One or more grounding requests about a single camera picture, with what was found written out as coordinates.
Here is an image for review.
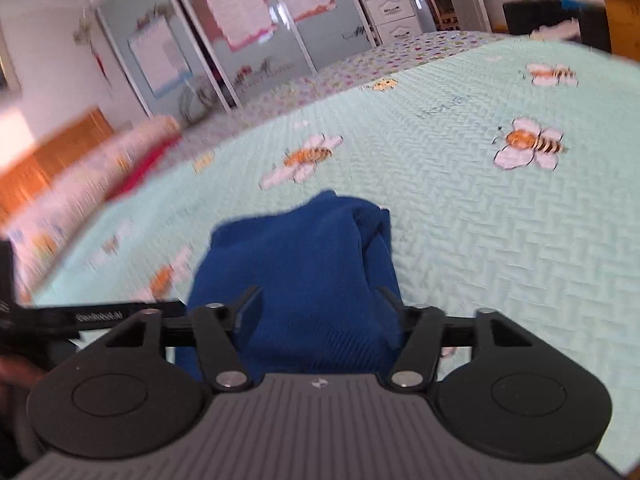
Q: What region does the red cloth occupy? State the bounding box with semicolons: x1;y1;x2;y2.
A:
105;133;182;202

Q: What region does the mint quilted bee bedspread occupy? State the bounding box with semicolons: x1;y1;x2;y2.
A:
34;37;639;470

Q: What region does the mirrored wardrobe with posters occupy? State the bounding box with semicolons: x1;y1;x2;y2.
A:
96;0;373;124

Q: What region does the rolled cream floral quilt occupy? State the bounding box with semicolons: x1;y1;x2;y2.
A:
1;116;180;302

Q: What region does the wooden headboard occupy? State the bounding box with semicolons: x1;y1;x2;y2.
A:
0;107;115;224

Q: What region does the blue knit sweater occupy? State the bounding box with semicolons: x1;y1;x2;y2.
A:
186;191;404;379

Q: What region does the wooden yellow cabinet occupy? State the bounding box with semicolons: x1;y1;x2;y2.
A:
604;0;640;62

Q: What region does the white drawer cabinet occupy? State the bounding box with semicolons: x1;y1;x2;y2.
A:
363;0;423;46

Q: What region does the black chair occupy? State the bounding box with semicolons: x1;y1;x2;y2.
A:
502;0;612;53

